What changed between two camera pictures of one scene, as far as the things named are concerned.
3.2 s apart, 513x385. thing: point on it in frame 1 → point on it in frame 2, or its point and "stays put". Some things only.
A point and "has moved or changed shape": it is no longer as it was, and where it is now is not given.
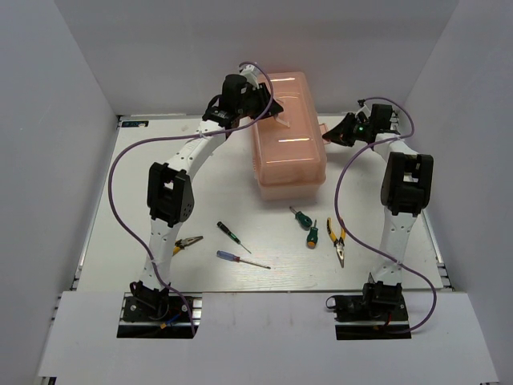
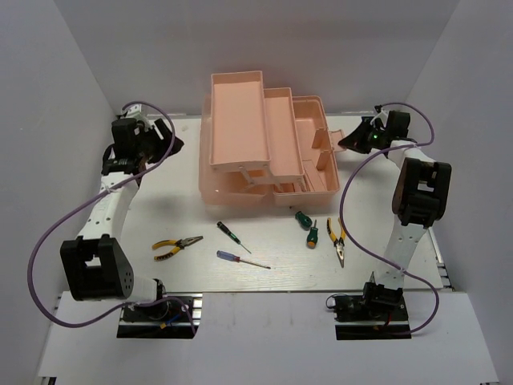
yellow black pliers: x=179 y=244 stays put
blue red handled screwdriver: x=235 y=257 stays put
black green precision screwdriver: x=229 y=233 stays put
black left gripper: x=264 y=97 → x=163 y=143
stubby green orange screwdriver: x=313 y=237 stays put
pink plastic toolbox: x=289 y=162 has moved or changed shape
